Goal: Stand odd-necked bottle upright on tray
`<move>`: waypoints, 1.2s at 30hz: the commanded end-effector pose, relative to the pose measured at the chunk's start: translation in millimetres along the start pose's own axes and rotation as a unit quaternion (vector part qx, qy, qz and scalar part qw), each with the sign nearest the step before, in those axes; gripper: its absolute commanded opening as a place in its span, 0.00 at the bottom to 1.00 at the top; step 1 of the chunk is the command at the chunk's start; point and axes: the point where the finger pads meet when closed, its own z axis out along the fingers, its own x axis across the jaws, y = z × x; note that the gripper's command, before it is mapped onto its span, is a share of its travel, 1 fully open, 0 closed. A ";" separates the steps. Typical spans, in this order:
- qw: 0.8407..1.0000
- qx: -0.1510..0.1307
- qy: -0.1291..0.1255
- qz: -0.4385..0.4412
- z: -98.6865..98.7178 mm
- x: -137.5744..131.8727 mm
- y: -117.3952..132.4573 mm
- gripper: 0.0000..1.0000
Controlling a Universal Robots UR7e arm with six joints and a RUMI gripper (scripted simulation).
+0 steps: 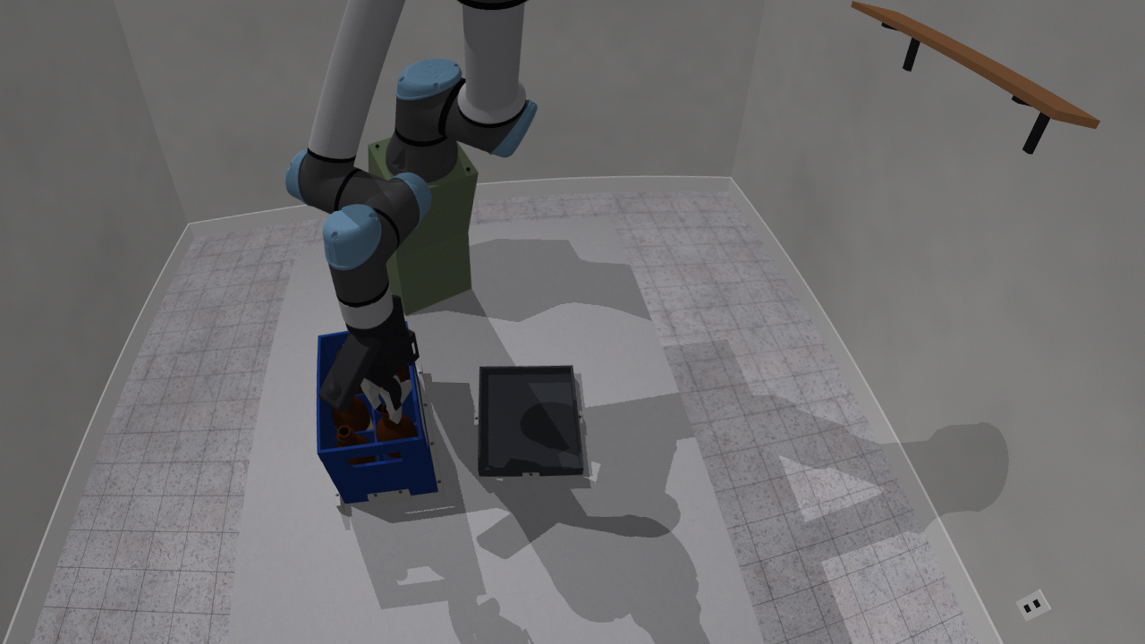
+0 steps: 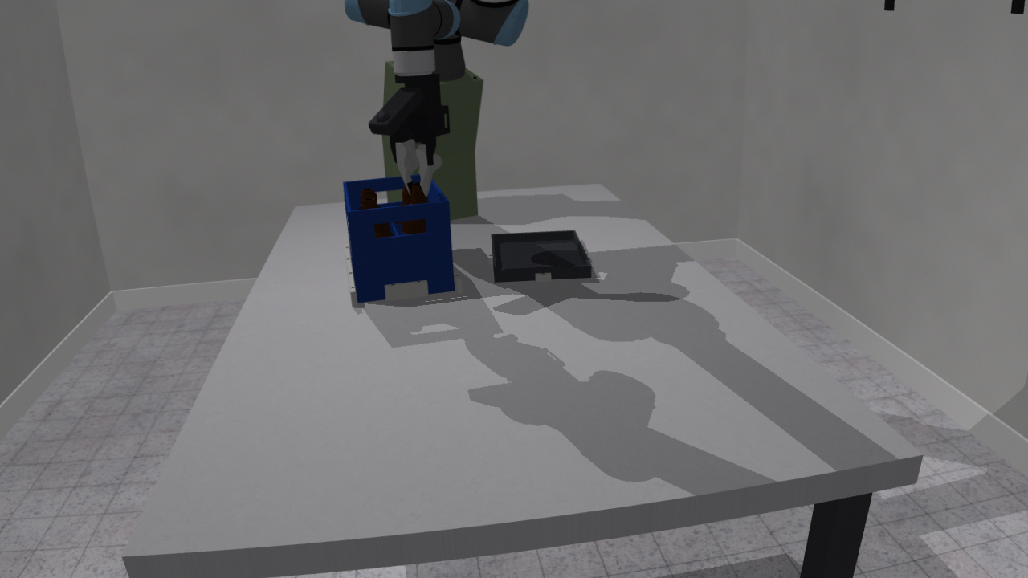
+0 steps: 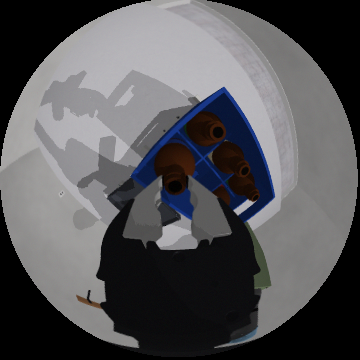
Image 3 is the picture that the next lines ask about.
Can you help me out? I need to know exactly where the blue crate with dividers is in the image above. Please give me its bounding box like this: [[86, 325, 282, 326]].
[[130, 87, 275, 223]]

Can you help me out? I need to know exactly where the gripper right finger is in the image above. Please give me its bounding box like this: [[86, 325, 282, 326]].
[[186, 175, 261, 275]]

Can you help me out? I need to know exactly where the brown bottle with blue label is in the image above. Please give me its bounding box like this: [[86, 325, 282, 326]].
[[154, 138, 195, 195]]

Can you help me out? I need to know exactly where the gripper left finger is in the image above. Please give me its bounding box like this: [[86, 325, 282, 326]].
[[96, 175, 164, 281]]

